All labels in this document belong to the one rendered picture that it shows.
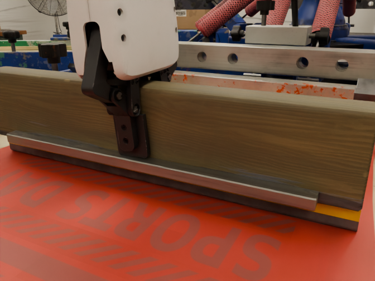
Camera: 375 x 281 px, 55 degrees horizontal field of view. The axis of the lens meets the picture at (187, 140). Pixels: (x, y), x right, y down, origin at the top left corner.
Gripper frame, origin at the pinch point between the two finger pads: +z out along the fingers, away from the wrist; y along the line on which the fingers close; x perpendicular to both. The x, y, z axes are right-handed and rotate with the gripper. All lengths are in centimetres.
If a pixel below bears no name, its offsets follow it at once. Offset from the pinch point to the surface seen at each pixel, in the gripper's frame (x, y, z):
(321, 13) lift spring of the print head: 7, -70, -8
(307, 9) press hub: -1, -100, -8
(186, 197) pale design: 4.6, 1.2, 5.9
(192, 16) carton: -183, -393, -8
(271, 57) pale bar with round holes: 1.2, -42.9, -0.8
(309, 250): 15.7, 4.0, 6.8
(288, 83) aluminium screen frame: 5.9, -36.1, 2.7
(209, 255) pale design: 9.6, 7.7, 6.2
